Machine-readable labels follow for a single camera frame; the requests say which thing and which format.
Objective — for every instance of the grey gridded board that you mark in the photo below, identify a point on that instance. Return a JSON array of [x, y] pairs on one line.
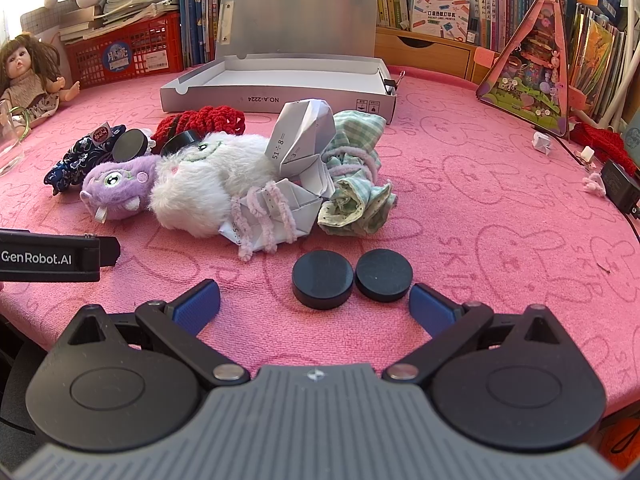
[[40, 25]]

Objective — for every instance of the pink triangular toy case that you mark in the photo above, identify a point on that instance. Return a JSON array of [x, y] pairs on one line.
[[535, 70]]

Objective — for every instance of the row of dark-spined books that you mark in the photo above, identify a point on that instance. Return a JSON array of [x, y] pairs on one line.
[[510, 5]]

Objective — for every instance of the black round disc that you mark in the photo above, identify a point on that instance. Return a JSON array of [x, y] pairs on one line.
[[322, 277], [384, 272], [129, 145], [181, 141]]

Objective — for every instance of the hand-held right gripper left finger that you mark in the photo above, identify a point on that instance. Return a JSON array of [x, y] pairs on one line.
[[197, 305]]

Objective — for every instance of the dark blue patterned scrunchie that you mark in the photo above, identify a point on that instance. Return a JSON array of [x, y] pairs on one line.
[[70, 165]]

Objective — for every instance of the pink printed table cloth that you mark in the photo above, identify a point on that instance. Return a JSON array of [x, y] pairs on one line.
[[500, 220]]

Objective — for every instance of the green gingham cloth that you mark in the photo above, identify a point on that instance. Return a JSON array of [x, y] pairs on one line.
[[357, 195]]

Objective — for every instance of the small white paper origami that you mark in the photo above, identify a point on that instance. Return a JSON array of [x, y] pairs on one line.
[[542, 142]]

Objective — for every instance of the grey cardboard box with lid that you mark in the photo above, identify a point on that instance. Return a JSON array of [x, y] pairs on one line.
[[300, 85]]

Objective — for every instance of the black power adapter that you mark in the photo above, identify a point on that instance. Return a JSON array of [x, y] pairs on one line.
[[620, 185]]

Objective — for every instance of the black binder clip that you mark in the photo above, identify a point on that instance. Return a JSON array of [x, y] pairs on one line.
[[392, 85]]

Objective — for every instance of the large paper origami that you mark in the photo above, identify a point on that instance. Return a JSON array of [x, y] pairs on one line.
[[302, 130]]

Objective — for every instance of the red knitted item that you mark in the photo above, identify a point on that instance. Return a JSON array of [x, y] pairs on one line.
[[200, 120]]

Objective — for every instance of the small white plug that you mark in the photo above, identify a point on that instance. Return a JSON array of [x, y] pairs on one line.
[[587, 153]]

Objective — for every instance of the purple plush toy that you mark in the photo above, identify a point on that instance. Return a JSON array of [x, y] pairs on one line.
[[112, 185]]

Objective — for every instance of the white furry plush toy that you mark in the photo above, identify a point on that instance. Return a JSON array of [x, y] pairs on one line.
[[210, 185]]

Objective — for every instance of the red plastic crate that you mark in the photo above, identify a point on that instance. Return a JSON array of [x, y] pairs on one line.
[[130, 50]]

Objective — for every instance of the thin upright picture books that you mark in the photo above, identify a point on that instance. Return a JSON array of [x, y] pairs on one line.
[[600, 60]]

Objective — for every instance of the white label printer box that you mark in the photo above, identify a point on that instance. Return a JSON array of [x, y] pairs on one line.
[[440, 15]]

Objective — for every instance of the row of tall blue books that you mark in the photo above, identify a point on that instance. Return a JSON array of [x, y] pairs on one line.
[[200, 10]]

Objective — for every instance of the clear glass cup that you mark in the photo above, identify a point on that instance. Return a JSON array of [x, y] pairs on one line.
[[7, 145]]

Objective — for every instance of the brown-haired doll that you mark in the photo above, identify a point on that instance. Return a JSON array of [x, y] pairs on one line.
[[30, 75]]

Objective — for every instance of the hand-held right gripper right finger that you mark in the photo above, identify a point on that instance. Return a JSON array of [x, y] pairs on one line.
[[432, 310]]

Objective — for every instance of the red knitted cloth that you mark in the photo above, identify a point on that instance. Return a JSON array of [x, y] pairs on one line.
[[605, 142]]

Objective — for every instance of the wooden drawer organizer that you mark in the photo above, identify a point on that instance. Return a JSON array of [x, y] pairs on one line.
[[425, 55]]

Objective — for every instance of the folded paper with pipe cleaners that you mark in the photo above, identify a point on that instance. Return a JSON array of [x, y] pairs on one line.
[[265, 220]]

